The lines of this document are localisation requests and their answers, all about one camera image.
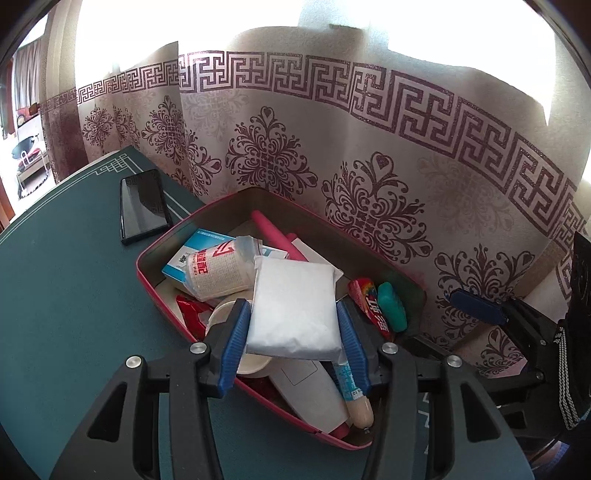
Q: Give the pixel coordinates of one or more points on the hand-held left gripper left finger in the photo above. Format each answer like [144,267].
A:
[235,346]

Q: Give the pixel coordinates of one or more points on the round white tape rolls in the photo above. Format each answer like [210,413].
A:
[254,365]

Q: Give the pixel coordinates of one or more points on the red tin container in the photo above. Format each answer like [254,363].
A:
[286,207]

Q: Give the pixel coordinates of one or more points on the white frame commode chair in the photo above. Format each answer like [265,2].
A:
[27,152]

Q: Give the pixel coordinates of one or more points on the red plastic packet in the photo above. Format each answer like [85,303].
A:
[191,314]

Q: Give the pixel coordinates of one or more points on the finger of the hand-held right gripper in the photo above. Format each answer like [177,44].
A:
[475,309]
[517,385]

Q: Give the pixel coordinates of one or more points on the blue white medicine box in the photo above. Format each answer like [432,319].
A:
[203,240]
[309,392]

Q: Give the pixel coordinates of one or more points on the red printed snack packet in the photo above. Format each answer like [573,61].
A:
[369,302]

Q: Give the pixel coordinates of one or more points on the pink foam tube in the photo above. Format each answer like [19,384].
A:
[272,230]

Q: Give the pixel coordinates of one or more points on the small teal box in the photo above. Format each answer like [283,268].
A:
[392,307]

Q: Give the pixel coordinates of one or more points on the blue cylindrical tube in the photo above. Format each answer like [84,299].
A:
[358,406]

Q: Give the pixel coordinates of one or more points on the black smartphone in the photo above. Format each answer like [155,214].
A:
[143,207]

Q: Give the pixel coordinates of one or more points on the patterned beige curtain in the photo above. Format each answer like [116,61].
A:
[369,138]

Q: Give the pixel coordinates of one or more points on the green felt table cover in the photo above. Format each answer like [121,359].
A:
[69,277]

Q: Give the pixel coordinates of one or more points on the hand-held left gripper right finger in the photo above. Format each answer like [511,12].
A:
[351,346]

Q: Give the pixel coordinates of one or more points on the white gauze packet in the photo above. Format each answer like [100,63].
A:
[295,309]

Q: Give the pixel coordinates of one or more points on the white bandage roll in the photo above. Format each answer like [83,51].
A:
[217,272]

